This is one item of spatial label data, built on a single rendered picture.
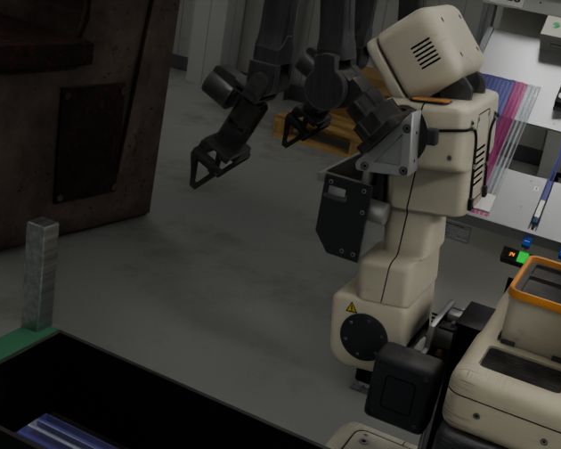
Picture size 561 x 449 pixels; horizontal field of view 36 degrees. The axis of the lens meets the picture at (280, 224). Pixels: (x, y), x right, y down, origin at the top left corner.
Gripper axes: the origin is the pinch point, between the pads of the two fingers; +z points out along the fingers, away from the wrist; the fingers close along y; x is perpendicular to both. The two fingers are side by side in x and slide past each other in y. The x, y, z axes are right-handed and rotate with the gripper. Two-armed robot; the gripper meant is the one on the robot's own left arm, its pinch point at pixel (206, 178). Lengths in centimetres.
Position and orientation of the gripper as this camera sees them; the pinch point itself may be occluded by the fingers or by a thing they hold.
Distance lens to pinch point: 172.0
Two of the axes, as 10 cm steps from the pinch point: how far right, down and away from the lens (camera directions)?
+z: -5.2, 7.2, 4.6
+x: 7.6, 6.3, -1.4
